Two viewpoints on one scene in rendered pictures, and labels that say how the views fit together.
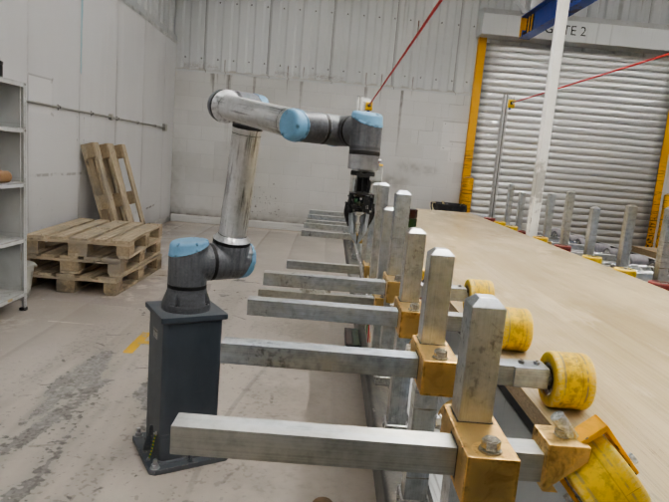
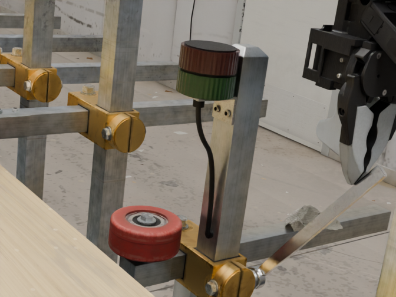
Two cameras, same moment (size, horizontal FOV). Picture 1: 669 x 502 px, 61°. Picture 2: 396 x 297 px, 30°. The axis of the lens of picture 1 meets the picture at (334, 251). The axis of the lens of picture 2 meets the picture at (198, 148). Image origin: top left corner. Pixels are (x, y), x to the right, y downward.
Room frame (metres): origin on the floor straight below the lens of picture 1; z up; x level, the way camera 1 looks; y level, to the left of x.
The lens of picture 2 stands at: (2.16, -0.64, 1.23)
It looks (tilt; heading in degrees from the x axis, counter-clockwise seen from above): 18 degrees down; 143
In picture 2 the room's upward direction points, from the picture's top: 7 degrees clockwise
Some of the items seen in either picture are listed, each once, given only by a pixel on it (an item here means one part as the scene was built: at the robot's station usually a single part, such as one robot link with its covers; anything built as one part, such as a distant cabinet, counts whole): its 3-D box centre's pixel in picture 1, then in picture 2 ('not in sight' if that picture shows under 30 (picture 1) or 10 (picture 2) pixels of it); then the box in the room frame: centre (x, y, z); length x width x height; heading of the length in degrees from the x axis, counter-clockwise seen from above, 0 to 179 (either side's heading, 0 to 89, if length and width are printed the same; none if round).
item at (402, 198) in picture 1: (392, 291); (111, 138); (1.32, -0.15, 0.93); 0.04 x 0.04 x 0.48; 1
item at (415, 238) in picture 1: (403, 349); (32, 125); (1.07, -0.15, 0.87); 0.04 x 0.04 x 0.48; 1
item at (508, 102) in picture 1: (500, 169); not in sight; (4.40, -1.21, 1.25); 0.15 x 0.08 x 1.10; 1
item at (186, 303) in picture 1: (186, 295); not in sight; (2.18, 0.56, 0.65); 0.19 x 0.19 x 0.10
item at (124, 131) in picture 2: (394, 286); (104, 121); (1.30, -0.15, 0.95); 0.14 x 0.06 x 0.05; 1
